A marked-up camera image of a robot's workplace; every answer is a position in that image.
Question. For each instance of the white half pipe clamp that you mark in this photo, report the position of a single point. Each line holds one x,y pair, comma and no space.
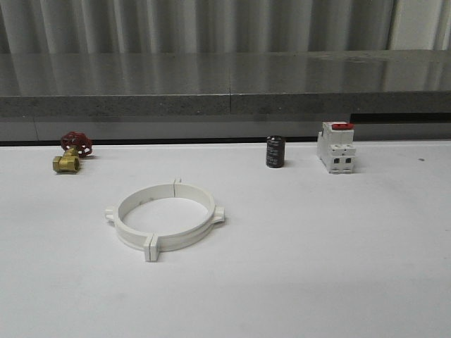
171,242
128,232

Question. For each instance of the brass valve red handwheel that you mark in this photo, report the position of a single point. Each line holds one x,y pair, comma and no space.
76,145

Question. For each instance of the black cylindrical capacitor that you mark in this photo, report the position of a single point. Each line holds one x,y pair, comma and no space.
275,151

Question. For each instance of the white circuit breaker red switch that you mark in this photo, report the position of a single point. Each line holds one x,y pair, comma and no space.
335,147

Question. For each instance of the grey stone counter ledge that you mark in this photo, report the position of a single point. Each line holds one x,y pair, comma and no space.
363,86

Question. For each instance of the grey pleated curtain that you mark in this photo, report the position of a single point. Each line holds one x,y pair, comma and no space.
54,27

